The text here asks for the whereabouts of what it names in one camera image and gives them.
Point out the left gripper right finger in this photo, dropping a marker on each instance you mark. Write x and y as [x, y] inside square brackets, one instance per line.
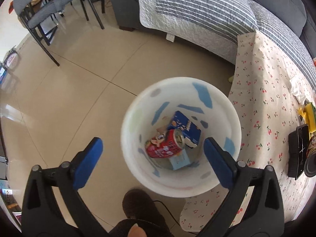
[221, 161]

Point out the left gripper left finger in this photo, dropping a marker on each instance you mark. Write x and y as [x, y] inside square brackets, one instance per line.
[84, 162]

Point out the light blue milk carton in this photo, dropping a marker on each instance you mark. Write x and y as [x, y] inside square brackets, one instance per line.
[179, 160]

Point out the torn blue white carton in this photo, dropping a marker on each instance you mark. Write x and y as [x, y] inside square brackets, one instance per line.
[189, 130]

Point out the red cartoon drink can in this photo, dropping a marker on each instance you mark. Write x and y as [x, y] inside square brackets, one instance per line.
[165, 145]

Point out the white tissue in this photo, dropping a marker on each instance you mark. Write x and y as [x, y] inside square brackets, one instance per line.
[298, 90]

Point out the white blue trash bin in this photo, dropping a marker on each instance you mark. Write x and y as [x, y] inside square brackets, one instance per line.
[150, 113]

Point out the brown fuzzy slipper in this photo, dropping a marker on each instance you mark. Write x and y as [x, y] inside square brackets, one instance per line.
[142, 217]

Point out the black plastic food tray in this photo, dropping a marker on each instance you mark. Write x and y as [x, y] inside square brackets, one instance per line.
[298, 151]

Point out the cherry print tablecloth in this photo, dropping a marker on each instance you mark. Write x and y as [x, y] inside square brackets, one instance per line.
[261, 93]

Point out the yellow snack wrapper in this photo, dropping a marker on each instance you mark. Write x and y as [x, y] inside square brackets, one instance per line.
[307, 116]

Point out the stacked cardboard boxes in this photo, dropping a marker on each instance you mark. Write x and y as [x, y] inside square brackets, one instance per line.
[9, 63]

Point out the grey striped sofa quilt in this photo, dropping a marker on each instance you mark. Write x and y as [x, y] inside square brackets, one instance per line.
[216, 24]

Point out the grey padded chair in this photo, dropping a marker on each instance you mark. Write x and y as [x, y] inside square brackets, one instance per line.
[34, 12]

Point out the dark grey sofa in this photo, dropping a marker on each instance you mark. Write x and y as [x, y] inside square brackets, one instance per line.
[299, 15]

